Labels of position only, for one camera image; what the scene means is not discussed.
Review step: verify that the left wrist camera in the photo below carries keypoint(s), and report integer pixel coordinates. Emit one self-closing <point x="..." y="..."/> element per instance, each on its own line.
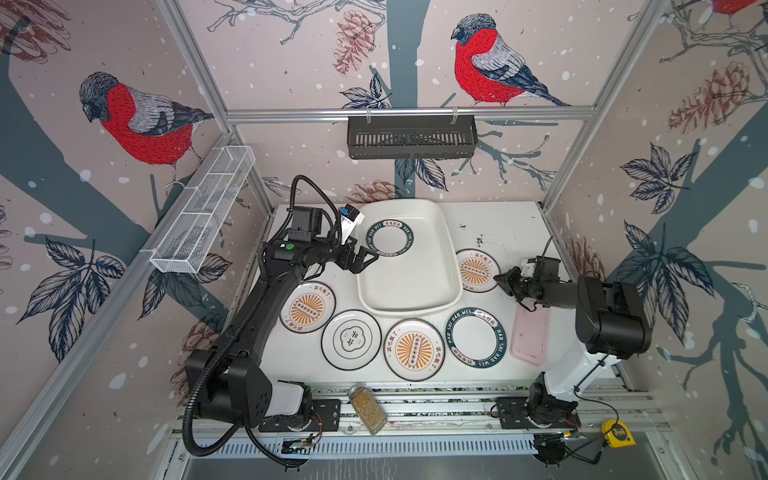
<point x="350" y="217"/>

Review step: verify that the yellow tape measure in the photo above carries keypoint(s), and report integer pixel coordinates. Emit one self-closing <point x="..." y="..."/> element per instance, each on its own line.
<point x="617" y="435"/>

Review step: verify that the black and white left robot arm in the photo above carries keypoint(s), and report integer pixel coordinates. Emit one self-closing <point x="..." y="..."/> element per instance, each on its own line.
<point x="226" y="382"/>

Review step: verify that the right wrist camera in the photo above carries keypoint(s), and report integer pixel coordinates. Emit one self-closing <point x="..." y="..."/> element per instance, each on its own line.
<point x="530" y="266"/>

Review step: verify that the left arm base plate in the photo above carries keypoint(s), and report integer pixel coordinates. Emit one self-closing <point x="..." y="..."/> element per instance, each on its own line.
<point x="323" y="415"/>

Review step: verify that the orange sunburst plate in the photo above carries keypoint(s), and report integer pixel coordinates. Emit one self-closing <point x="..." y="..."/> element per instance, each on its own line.
<point x="414" y="350"/>
<point x="309" y="307"/>
<point x="477" y="270"/>

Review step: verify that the black hanging wire basket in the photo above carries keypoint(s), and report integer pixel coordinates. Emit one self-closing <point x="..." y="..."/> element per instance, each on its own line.
<point x="412" y="137"/>

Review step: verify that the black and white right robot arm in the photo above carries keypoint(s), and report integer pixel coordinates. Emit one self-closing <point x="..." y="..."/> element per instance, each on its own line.
<point x="610" y="324"/>

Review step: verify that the front white black-line plate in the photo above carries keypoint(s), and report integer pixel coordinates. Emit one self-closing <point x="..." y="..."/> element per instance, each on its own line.
<point x="351" y="340"/>

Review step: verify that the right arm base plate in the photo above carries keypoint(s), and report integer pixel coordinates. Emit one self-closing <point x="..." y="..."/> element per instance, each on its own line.
<point x="510" y="413"/>

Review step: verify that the white plastic bin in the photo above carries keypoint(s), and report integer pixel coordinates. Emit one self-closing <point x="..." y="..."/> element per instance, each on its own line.
<point x="423" y="281"/>

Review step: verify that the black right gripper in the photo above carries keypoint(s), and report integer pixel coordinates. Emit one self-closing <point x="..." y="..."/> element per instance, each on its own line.
<point x="509" y="281"/>

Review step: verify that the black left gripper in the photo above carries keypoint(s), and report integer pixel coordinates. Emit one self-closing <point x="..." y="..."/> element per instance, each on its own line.
<point x="346" y="263"/>

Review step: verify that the large green rim plate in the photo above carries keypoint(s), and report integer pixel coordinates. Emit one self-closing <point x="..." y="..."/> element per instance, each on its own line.
<point x="476" y="338"/>

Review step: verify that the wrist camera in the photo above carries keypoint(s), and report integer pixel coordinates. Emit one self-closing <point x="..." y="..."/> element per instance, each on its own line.
<point x="350" y="217"/>
<point x="530" y="266"/>

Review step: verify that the glass jar of grains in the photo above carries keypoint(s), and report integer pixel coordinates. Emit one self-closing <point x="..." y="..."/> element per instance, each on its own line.
<point x="367" y="408"/>

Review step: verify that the small green rim plate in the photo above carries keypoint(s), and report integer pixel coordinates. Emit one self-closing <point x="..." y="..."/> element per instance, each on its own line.
<point x="390" y="238"/>

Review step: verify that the small circuit board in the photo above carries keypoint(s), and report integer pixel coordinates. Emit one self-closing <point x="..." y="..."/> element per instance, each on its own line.
<point x="296" y="447"/>

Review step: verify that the white mesh wall shelf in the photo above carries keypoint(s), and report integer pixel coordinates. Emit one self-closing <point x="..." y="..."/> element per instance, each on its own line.
<point x="192" y="234"/>

